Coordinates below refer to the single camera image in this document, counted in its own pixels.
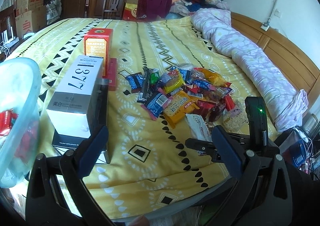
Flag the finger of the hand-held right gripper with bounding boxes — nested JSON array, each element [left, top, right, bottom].
[[186, 137, 220, 163], [229, 133, 249, 150]]

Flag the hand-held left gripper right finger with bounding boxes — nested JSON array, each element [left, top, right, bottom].
[[211, 125, 293, 226]]

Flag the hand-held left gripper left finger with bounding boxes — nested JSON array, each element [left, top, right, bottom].
[[25, 125, 110, 226]]

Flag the white paper-look snack packet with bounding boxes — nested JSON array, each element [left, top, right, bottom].
[[185, 113, 213, 144]]

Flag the puffed rice cake packet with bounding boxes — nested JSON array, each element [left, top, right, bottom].
[[222, 104, 250, 133]]

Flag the pile of snack packets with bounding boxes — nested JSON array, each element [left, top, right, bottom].
[[124, 63, 240, 126]]

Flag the clear plastic bowl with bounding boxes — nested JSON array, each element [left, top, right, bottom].
[[0, 57, 42, 189]]

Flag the black shaver box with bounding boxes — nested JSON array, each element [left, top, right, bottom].
[[51, 78, 110, 164]]

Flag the yellow patterned bed sheet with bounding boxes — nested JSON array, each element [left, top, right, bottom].
[[5, 17, 282, 219]]

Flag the white and silver box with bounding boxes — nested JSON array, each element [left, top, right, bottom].
[[46, 54, 105, 139]]

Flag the pink floral quilt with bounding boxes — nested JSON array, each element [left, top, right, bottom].
[[191, 8, 309, 133]]

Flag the flat red box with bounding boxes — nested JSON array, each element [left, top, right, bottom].
[[101, 58, 118, 91]]

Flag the wooden headboard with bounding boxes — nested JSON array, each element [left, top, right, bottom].
[[230, 12, 320, 106]]

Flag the red and yellow carton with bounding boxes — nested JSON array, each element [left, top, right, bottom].
[[84, 28, 113, 77]]

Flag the red gift box gold emblem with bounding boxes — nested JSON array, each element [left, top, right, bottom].
[[122, 0, 140, 21]]

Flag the large cardboard box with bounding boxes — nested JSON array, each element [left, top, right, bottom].
[[15, 6, 48, 39]]

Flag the white printed plastic bag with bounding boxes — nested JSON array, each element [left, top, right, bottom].
[[46, 0, 62, 24]]

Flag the carved wooden chair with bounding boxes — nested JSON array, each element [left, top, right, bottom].
[[102, 0, 132, 20]]

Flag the dark wooden chair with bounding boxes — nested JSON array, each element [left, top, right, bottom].
[[0, 6, 17, 49]]

